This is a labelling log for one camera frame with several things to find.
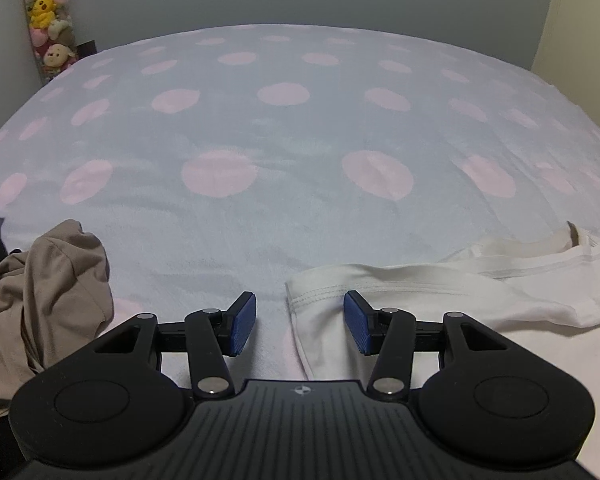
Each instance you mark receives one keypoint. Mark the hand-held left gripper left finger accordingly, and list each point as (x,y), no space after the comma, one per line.
(244,322)

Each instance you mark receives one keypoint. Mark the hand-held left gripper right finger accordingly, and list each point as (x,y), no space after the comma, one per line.
(357,322)

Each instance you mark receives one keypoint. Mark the white shirt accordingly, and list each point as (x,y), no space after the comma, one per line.
(480,290)

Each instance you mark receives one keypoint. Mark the pink polka dot blanket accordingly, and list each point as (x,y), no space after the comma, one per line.
(300,135)

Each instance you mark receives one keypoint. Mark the beige garment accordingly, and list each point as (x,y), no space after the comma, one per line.
(45,300)

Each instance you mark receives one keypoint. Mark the black bedside object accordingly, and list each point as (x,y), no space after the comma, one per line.
(87,48)

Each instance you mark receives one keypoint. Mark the column of plush toys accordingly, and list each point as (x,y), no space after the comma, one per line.
(47,10)

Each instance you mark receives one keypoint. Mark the cream door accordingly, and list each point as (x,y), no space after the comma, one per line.
(580,25)

